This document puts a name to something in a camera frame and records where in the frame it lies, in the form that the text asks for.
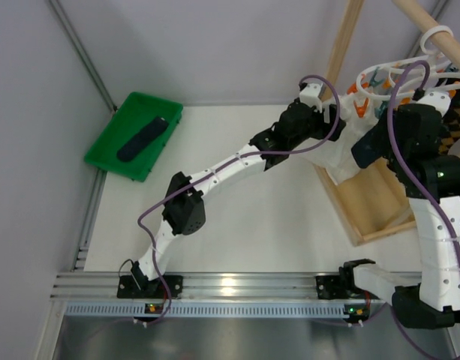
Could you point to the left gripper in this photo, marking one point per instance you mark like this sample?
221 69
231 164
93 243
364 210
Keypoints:
330 122

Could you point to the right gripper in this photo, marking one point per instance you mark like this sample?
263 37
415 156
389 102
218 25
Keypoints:
370 151

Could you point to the brown argyle sock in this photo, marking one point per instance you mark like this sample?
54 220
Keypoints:
450 132

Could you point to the dark navy sock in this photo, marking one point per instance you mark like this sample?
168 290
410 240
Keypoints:
372 146
142 139

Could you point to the white clip hanger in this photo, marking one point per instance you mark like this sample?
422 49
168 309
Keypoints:
412 78

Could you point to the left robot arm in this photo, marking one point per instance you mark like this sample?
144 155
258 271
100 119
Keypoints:
187 195

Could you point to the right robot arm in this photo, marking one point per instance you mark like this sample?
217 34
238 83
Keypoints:
432 187

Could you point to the white cloth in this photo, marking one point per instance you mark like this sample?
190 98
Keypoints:
336 158

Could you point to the green plastic tray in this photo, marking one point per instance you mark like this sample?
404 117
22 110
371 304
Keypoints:
137 110

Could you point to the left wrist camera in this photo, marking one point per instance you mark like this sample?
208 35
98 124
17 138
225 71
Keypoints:
310 95

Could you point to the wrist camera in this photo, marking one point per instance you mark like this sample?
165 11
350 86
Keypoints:
310 95
440 100

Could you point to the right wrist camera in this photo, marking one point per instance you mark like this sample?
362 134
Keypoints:
440 100

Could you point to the wooden rack frame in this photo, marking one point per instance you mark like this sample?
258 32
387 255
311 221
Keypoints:
371 205

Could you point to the aluminium mounting rail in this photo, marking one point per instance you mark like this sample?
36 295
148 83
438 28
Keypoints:
92 286

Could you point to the white slotted cable duct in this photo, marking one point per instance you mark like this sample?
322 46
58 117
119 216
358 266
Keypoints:
218 310

